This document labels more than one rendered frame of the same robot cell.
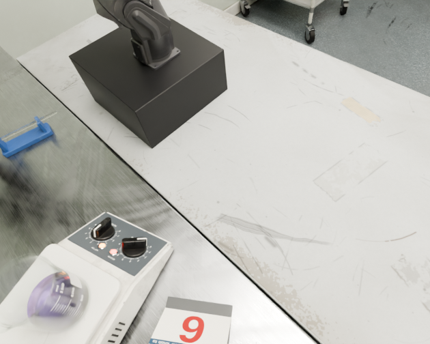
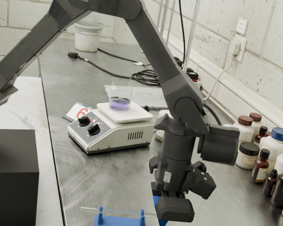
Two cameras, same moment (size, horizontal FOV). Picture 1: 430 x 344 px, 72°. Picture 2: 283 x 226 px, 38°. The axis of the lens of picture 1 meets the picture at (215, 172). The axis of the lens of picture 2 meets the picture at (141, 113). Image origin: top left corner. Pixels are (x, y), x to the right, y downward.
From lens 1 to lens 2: 1.22 m
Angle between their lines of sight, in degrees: 101
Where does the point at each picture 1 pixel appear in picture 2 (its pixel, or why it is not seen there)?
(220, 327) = (72, 111)
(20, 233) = (143, 175)
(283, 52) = not seen: outside the picture
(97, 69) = (28, 154)
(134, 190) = (64, 158)
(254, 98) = not seen: outside the picture
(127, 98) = (30, 134)
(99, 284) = (103, 106)
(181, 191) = (40, 145)
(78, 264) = (108, 111)
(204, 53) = not seen: outside the picture
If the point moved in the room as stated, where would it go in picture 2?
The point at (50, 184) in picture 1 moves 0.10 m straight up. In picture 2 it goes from (114, 187) to (121, 147)
